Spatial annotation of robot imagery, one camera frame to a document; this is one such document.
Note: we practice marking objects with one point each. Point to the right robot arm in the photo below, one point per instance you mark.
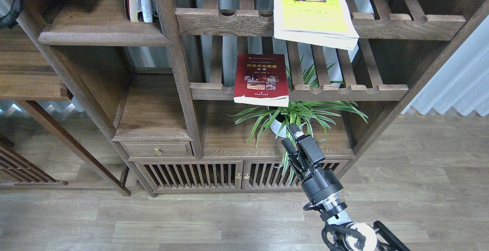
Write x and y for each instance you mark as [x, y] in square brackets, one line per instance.
[342, 234]

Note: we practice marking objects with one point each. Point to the yellow cover book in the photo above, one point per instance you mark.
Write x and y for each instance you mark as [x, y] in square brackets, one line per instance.
[318, 22]

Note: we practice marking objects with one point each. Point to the white plant pot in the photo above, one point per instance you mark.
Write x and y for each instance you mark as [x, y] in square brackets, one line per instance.
[278, 128]

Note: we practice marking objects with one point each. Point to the dark wooden bookshelf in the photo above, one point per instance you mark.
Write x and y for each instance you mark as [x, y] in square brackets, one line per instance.
[162, 84]

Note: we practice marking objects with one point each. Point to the green spider plant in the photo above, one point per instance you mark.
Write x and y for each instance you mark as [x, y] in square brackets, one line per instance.
[298, 112]

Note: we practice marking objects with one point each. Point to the wooden side table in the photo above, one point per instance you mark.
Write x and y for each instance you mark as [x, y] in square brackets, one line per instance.
[34, 142]

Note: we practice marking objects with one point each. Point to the red cover book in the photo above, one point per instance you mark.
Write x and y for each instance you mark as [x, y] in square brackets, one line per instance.
[261, 80]

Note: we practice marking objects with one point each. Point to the brass drawer knob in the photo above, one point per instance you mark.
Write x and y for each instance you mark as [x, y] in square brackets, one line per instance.
[158, 151]

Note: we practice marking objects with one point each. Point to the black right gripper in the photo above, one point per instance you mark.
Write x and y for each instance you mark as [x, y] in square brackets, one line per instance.
[304, 156]

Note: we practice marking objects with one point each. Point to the white curtain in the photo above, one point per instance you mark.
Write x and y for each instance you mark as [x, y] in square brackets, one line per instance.
[462, 84]

